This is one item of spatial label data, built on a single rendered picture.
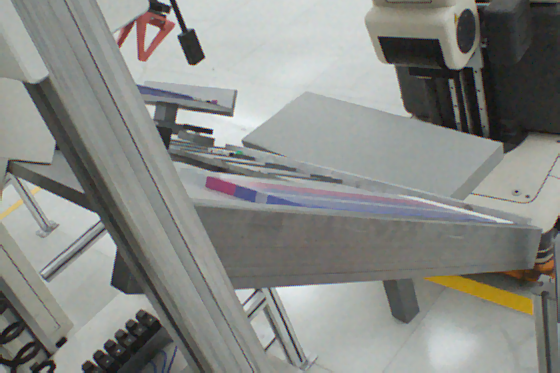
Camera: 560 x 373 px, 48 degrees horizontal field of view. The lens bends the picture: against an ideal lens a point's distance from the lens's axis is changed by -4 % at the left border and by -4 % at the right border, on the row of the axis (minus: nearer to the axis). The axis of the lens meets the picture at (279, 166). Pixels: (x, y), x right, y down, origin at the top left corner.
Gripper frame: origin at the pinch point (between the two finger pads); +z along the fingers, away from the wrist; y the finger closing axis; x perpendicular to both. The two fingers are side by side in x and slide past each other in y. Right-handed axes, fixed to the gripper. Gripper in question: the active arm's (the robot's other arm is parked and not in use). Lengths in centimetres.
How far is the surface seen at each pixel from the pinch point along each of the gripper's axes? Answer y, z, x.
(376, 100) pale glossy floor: -70, -22, 170
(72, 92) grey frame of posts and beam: 65, 10, -43
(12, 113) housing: 41, 12, -36
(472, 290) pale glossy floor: 17, 35, 114
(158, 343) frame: 9.5, 46.4, 12.5
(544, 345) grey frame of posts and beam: 61, 30, 46
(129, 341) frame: 8.6, 46.1, 7.0
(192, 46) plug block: 25.7, -0.6, -6.9
